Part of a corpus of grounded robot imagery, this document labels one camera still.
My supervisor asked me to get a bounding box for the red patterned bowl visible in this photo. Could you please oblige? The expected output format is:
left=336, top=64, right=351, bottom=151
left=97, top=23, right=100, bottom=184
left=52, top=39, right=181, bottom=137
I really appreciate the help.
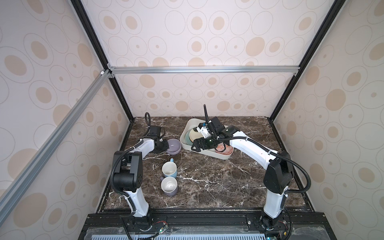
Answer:
left=215, top=143, right=234, bottom=156

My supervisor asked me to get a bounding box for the lilac purple bowl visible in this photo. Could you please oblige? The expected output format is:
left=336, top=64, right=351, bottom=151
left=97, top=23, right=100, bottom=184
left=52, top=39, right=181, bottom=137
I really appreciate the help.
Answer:
left=167, top=139, right=182, bottom=155

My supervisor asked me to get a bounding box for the cream floral plate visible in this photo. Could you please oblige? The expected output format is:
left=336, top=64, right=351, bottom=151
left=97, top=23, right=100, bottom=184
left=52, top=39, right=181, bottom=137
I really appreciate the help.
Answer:
left=189, top=129, right=204, bottom=143

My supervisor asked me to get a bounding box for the white plastic bin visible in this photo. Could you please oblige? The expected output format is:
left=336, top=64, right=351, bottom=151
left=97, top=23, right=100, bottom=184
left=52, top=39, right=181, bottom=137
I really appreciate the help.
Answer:
left=180, top=119, right=232, bottom=160

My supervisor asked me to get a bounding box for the light blue mug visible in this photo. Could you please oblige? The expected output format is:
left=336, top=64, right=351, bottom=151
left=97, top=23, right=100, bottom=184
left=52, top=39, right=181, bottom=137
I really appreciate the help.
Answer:
left=162, top=158, right=178, bottom=178

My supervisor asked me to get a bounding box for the grey purple mug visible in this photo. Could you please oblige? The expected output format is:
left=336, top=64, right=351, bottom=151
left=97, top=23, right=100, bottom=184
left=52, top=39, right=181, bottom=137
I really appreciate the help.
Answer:
left=161, top=177, right=178, bottom=197

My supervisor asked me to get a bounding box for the mint green floral plate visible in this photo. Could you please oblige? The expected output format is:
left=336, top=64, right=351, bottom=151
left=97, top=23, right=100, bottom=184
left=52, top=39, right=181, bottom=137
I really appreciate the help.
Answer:
left=185, top=131, right=193, bottom=146

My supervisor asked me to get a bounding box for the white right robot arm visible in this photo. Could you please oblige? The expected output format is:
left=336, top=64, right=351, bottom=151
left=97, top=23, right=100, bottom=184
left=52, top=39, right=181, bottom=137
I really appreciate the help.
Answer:
left=192, top=117, right=312, bottom=220

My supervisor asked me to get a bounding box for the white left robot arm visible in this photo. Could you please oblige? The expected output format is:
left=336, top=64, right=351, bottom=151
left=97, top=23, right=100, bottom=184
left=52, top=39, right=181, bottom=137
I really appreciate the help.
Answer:
left=110, top=126, right=169, bottom=218

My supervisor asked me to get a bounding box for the left diagonal aluminium bar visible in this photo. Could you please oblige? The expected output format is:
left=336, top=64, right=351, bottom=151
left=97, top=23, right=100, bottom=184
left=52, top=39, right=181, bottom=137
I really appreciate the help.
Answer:
left=1, top=69, right=112, bottom=225

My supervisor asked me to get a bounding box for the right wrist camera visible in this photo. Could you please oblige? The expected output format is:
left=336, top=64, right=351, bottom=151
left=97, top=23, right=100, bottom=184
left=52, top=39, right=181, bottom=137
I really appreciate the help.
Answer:
left=197, top=123, right=211, bottom=139

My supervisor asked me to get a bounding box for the horizontal aluminium frame bar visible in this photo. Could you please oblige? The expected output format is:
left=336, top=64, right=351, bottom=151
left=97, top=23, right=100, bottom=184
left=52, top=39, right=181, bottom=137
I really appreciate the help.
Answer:
left=110, top=66, right=300, bottom=75

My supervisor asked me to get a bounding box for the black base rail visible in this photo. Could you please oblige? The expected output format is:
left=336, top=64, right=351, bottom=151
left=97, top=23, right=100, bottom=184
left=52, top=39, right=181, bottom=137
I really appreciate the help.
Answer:
left=79, top=209, right=336, bottom=240

